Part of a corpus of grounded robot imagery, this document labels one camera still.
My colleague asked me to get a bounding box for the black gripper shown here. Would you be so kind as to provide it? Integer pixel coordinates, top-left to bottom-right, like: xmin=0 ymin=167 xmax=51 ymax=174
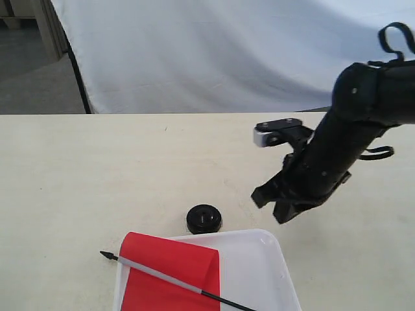
xmin=251 ymin=126 xmax=352 ymax=224

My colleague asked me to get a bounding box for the red flag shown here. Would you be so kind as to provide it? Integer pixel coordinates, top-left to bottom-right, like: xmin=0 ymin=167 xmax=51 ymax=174
xmin=101 ymin=232 xmax=247 ymax=310

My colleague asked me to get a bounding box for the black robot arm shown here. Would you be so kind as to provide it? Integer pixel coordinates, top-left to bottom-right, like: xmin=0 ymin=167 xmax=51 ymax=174
xmin=251 ymin=60 xmax=414 ymax=224

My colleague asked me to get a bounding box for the black round flag base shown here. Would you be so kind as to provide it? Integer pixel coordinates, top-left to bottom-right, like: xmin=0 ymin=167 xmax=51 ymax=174
xmin=186 ymin=204 xmax=222 ymax=235

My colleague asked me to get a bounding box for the white plastic tray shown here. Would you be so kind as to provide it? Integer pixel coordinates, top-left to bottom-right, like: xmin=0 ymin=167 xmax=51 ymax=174
xmin=112 ymin=229 xmax=301 ymax=310

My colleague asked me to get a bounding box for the white backdrop cloth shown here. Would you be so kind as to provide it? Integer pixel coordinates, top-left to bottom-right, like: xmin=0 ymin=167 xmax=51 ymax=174
xmin=53 ymin=1 xmax=414 ymax=113

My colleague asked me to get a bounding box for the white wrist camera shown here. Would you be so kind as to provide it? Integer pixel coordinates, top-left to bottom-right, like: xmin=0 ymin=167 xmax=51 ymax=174
xmin=254 ymin=118 xmax=313 ymax=150

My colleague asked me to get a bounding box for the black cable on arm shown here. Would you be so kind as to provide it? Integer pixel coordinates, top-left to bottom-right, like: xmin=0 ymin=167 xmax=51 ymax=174
xmin=359 ymin=22 xmax=415 ymax=161

